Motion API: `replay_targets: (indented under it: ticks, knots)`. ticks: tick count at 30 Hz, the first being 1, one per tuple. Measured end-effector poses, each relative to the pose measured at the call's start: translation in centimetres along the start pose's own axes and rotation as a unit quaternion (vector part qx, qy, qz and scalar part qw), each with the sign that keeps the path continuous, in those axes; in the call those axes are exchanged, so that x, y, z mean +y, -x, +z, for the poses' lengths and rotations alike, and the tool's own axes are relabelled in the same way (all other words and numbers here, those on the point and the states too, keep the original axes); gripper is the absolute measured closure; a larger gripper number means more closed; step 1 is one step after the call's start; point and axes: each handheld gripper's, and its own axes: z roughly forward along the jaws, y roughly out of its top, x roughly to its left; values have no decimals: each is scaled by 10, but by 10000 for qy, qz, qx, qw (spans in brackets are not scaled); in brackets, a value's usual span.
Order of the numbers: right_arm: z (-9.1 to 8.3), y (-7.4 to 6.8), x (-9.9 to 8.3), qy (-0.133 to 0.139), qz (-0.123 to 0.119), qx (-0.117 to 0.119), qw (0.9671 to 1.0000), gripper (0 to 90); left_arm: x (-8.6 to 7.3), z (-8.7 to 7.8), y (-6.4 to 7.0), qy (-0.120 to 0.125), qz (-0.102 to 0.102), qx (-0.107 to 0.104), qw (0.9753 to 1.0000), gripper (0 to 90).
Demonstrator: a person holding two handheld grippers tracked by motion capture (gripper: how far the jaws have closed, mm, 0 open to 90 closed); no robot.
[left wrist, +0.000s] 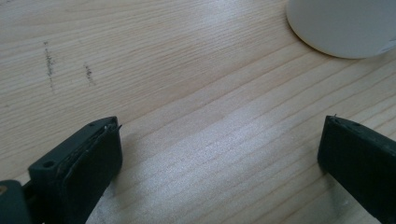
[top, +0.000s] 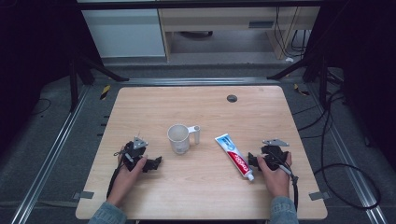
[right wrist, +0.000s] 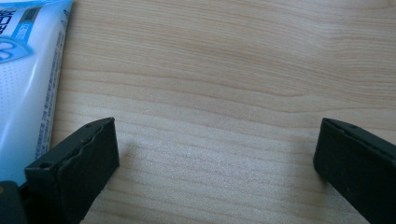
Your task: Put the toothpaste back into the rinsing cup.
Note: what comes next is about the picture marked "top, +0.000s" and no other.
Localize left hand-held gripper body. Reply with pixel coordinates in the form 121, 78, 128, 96
115, 135, 149, 173

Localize toothpaste tube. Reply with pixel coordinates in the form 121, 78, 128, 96
214, 133, 256, 182

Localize black looped floor cable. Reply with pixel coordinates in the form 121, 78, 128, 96
312, 89, 383, 210

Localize person's left hand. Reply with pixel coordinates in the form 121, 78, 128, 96
106, 156, 148, 208

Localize thin black floor cable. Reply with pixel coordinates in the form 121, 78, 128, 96
30, 97, 52, 117

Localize right hand-held gripper cable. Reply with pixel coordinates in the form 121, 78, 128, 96
277, 163, 300, 213

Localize black hanging desk cables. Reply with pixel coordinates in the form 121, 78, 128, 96
273, 6, 310, 59

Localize yellow black tape strip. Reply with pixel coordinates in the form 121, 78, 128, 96
292, 82, 311, 97
99, 84, 112, 102

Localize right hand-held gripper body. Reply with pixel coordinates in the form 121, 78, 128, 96
260, 138, 290, 172

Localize hand-held gripper cable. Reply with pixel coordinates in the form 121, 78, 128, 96
277, 163, 300, 213
106, 148, 129, 200

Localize black metal stand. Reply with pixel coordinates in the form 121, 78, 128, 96
266, 51, 332, 107
66, 46, 131, 113

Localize grey tape strip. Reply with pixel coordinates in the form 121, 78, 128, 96
308, 190, 332, 202
72, 190, 95, 201

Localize left hand-held gripper cable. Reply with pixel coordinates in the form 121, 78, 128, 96
106, 148, 129, 200

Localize white cabinet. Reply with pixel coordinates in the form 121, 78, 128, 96
80, 7, 166, 59

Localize aluminium floor rail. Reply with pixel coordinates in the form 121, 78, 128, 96
307, 83, 389, 224
120, 77, 282, 87
9, 84, 92, 224

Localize person's right hand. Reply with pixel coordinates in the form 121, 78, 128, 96
256, 151, 293, 199

